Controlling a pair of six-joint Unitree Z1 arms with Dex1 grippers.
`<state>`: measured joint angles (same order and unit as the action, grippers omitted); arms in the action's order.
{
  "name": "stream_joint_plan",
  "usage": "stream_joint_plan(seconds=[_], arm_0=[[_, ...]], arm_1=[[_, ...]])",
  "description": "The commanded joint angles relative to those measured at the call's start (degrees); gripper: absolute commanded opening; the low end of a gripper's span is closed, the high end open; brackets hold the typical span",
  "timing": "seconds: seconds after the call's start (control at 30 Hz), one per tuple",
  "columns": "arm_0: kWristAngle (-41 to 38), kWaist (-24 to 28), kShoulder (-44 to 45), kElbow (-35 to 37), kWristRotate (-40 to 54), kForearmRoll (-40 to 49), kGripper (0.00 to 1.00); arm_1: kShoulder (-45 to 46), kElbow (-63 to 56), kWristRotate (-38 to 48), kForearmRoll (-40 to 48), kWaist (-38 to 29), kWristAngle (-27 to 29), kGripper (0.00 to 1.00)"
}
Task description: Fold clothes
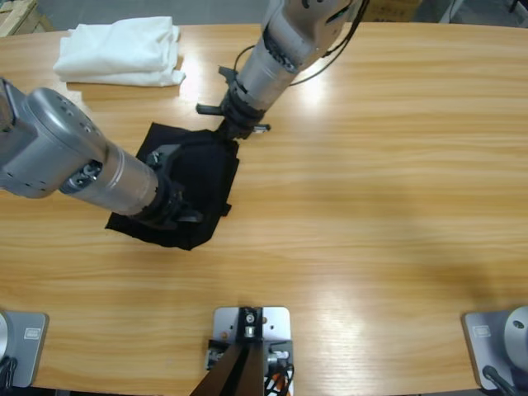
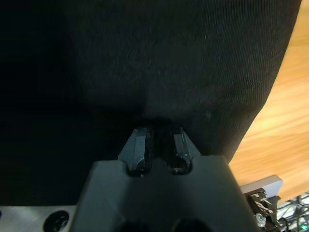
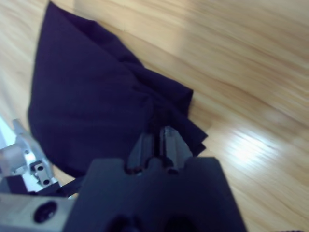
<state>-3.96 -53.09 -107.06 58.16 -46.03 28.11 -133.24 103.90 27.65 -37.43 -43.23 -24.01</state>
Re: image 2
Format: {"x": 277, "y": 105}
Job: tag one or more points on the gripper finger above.
{"x": 179, "y": 149}
{"x": 137, "y": 149}

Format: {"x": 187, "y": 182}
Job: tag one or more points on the black polo shirt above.
{"x": 120, "y": 60}

